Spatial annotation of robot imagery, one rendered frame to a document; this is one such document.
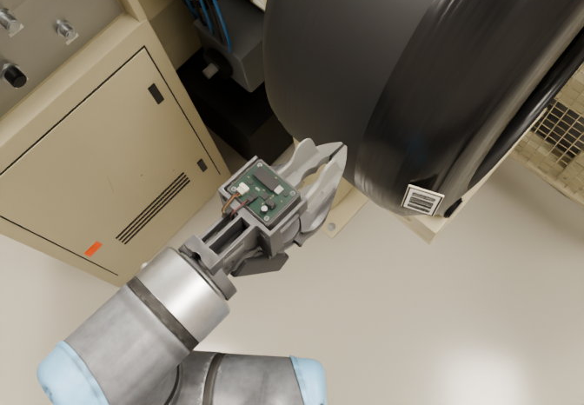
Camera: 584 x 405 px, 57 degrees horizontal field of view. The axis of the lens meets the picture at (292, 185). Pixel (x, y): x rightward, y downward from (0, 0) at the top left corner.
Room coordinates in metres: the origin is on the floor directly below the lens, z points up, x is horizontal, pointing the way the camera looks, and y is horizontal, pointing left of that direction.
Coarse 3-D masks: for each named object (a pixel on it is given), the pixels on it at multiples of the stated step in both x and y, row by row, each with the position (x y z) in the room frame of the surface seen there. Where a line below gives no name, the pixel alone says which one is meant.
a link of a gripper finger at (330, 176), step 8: (344, 144) 0.25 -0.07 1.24; (336, 152) 0.24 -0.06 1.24; (344, 152) 0.24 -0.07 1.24; (336, 160) 0.22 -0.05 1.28; (344, 160) 0.23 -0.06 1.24; (328, 168) 0.21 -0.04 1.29; (336, 168) 0.22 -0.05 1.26; (344, 168) 0.22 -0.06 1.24; (320, 176) 0.20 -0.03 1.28; (328, 176) 0.21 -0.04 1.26; (336, 176) 0.21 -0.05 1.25; (312, 184) 0.21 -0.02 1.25; (320, 184) 0.20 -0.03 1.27; (328, 184) 0.20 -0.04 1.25; (336, 184) 0.20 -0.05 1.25; (304, 192) 0.20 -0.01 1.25; (312, 192) 0.19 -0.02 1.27; (320, 192) 0.20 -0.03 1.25; (328, 192) 0.20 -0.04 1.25; (312, 200) 0.19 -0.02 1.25; (320, 200) 0.19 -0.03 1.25; (312, 208) 0.18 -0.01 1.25
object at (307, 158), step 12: (300, 144) 0.24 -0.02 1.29; (312, 144) 0.25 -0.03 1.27; (324, 144) 0.26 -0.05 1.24; (336, 144) 0.25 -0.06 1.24; (300, 156) 0.24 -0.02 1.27; (312, 156) 0.24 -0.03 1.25; (324, 156) 0.24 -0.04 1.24; (288, 168) 0.23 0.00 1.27; (300, 168) 0.23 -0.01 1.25; (312, 168) 0.23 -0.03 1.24; (288, 180) 0.22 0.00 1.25; (300, 180) 0.22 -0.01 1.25
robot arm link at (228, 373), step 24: (216, 360) 0.06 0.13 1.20; (240, 360) 0.06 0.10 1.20; (264, 360) 0.05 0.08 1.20; (288, 360) 0.04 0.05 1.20; (312, 360) 0.04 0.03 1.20; (216, 384) 0.04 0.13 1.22; (240, 384) 0.03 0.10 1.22; (264, 384) 0.03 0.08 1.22; (288, 384) 0.02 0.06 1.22; (312, 384) 0.01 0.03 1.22
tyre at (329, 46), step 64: (320, 0) 0.35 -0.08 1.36; (384, 0) 0.31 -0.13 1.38; (448, 0) 0.28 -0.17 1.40; (512, 0) 0.26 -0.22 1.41; (576, 0) 0.25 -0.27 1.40; (320, 64) 0.32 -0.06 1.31; (384, 64) 0.27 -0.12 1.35; (448, 64) 0.24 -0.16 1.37; (512, 64) 0.22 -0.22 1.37; (576, 64) 0.37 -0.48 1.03; (320, 128) 0.29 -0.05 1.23; (384, 128) 0.23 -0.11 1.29; (448, 128) 0.20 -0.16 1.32; (512, 128) 0.32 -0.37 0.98; (384, 192) 0.20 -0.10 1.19; (448, 192) 0.18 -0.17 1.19
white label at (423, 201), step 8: (408, 184) 0.19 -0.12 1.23; (408, 192) 0.18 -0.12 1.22; (416, 192) 0.18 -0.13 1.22; (424, 192) 0.17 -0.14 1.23; (432, 192) 0.17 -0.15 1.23; (408, 200) 0.18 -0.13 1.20; (416, 200) 0.18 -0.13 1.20; (424, 200) 0.17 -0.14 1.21; (432, 200) 0.17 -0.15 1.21; (440, 200) 0.16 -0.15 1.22; (408, 208) 0.18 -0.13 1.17; (416, 208) 0.17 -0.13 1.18; (424, 208) 0.17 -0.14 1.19; (432, 208) 0.16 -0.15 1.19
